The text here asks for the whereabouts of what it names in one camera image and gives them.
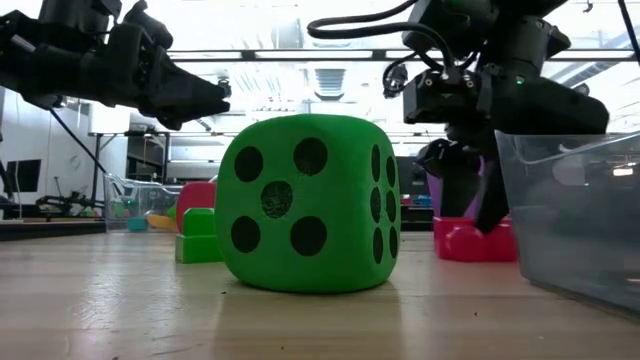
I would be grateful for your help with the red foam dice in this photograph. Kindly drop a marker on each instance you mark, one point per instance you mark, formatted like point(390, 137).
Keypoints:
point(197, 195)

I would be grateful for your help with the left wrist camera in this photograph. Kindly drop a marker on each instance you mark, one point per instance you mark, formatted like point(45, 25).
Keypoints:
point(80, 15)

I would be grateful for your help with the black ceiling camera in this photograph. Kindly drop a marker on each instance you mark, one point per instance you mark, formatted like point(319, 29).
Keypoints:
point(395, 80)
point(226, 84)

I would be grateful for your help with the large teal toy block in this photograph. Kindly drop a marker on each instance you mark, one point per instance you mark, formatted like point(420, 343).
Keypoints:
point(136, 225)

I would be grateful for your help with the red toy block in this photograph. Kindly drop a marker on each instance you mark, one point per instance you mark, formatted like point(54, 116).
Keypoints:
point(490, 245)

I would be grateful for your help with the green foam dice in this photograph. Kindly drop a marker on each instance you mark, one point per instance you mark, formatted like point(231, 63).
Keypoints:
point(340, 210)

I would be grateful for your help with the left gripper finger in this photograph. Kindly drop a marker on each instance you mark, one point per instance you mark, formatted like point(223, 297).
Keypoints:
point(195, 95)
point(172, 120)

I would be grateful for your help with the black background robot arm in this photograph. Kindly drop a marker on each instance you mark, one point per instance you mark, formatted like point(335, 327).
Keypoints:
point(75, 201)

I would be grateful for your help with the blue box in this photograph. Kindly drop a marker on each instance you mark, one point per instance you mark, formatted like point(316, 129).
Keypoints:
point(424, 201)

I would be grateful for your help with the grey translucent plastic bin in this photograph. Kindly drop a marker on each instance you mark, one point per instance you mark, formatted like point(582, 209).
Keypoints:
point(575, 225)

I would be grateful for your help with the clear plastic bin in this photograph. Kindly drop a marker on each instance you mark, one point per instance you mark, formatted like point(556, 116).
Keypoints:
point(120, 200)

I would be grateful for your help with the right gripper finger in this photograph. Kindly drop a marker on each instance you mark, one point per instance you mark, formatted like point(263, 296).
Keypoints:
point(455, 175)
point(495, 200)

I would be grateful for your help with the large yellow toy block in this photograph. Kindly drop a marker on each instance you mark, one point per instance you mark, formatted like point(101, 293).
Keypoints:
point(162, 222)

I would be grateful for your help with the large black monitor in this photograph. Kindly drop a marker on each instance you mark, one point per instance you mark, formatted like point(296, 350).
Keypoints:
point(407, 175)

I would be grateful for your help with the green toy block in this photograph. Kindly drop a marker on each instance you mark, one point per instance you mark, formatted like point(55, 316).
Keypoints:
point(197, 240)

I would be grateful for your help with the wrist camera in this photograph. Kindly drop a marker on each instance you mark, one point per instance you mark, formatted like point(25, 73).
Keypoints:
point(440, 97)
point(80, 15)

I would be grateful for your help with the black overhead frame bar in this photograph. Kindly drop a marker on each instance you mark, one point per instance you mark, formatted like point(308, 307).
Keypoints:
point(280, 55)

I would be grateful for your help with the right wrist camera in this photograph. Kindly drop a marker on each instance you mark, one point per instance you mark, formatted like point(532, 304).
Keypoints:
point(440, 97)

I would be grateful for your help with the purple plastic bucket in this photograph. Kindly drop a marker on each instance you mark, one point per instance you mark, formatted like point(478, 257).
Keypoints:
point(433, 200)

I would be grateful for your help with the black metal frame stand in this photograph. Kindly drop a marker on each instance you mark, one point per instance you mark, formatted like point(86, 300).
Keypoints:
point(96, 170)

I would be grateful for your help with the small black monitor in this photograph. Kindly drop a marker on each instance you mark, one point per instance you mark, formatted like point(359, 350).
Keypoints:
point(27, 175)

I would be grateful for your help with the red box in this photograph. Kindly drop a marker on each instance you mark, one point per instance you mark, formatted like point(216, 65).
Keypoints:
point(406, 201)

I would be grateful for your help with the black table edge rail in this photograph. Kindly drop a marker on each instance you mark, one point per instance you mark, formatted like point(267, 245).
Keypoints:
point(50, 231)

